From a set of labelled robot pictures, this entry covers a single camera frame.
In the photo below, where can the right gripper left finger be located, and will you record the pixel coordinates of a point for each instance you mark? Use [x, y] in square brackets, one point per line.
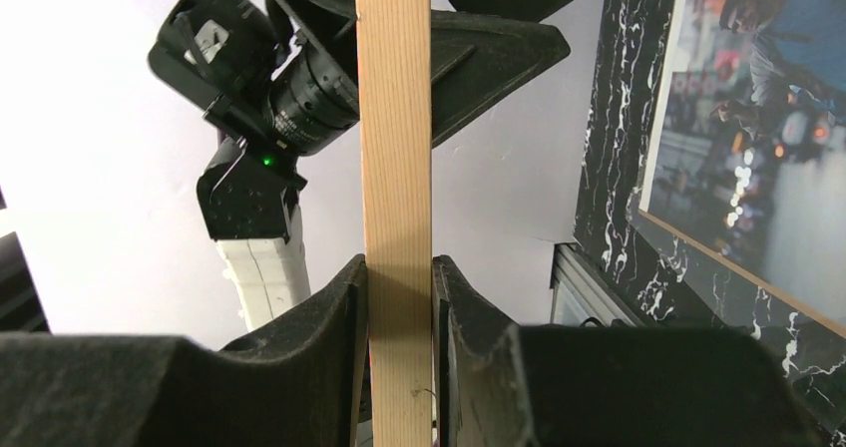
[296, 381]

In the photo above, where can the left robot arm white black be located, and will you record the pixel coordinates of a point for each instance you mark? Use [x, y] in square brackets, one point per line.
[270, 274]

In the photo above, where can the wooden picture frame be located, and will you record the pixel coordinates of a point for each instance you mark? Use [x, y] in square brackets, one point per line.
[393, 50]

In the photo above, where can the printed photo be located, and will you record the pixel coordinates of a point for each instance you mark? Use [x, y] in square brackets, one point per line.
[746, 152]

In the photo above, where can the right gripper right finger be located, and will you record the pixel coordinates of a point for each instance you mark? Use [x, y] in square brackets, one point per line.
[500, 383]

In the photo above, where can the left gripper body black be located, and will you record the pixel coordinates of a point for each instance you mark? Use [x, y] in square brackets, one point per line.
[279, 81]

